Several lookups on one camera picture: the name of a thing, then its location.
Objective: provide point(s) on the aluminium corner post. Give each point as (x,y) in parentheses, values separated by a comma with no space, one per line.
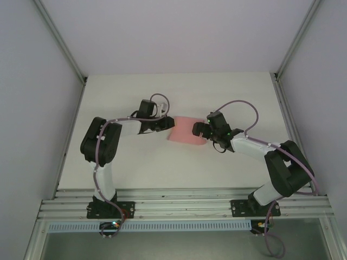
(61,40)
(296,38)

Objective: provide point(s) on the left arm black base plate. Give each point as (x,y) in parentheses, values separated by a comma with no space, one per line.
(127,210)

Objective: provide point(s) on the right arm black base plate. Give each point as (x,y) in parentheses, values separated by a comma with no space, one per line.
(240,208)

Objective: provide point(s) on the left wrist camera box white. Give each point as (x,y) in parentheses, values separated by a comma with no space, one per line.
(162,107)

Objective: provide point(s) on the pink paper box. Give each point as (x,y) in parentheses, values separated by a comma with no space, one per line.
(184,132)

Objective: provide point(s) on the black electronics board with leds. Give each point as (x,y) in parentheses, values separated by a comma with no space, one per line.
(261,226)
(109,225)

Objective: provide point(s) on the aluminium table side rail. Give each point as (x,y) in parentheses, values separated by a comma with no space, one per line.
(288,116)
(73,122)

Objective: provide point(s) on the aluminium mounting rail frame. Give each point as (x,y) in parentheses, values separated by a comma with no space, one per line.
(184,201)

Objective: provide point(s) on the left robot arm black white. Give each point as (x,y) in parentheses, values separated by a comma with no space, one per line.
(97,140)

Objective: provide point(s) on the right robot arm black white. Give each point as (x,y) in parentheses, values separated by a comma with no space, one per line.
(287,173)

